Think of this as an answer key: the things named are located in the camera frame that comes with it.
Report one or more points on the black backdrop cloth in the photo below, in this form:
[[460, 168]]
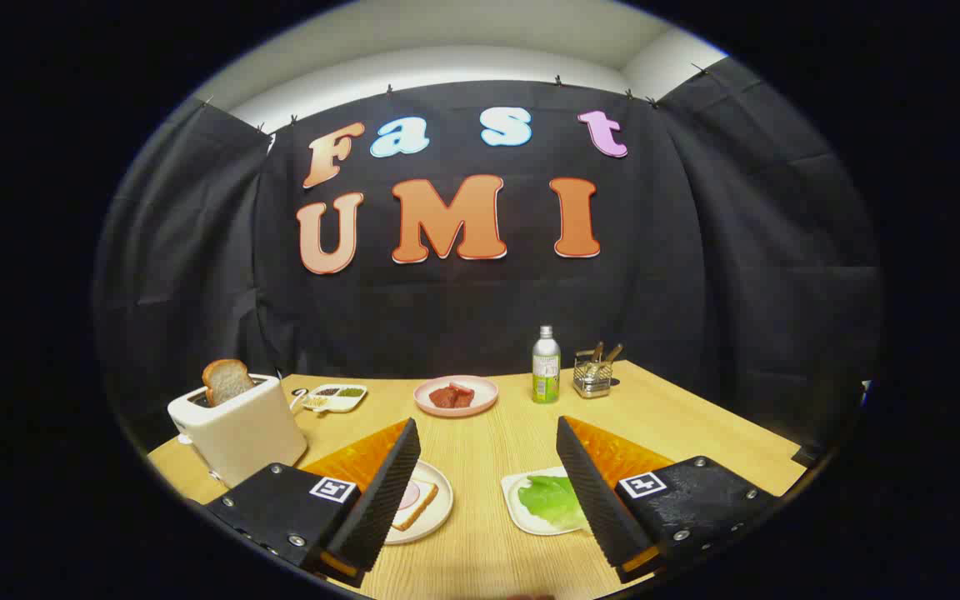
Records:
[[463, 317]]

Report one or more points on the pink plate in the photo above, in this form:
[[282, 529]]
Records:
[[484, 393]]

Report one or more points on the pink ham slice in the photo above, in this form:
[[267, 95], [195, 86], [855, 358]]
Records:
[[409, 497]]

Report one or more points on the round white plate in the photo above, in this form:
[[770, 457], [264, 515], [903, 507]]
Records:
[[443, 492]]

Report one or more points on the green lettuce leaf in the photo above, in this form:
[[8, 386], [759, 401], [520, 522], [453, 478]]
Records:
[[551, 500]]

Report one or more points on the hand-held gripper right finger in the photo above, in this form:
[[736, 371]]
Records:
[[588, 492]]

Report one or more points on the toasted bread slice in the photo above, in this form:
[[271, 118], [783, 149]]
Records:
[[226, 382]]

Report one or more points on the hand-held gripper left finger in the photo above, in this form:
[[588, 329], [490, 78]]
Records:
[[392, 492]]

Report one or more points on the red sausage piece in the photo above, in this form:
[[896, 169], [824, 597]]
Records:
[[462, 387]]

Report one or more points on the white bread slice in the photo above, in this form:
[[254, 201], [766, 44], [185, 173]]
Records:
[[423, 504]]

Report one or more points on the brown meat slice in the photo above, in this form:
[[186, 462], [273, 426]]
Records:
[[464, 400], [442, 398]]

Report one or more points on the white toaster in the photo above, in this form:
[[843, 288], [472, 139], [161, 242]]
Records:
[[247, 433]]

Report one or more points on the silver bottle with green label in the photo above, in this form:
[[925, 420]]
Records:
[[545, 375]]

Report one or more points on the square white plate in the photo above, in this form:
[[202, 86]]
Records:
[[512, 500]]

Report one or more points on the white divided bean dish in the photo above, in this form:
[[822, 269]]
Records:
[[338, 402]]

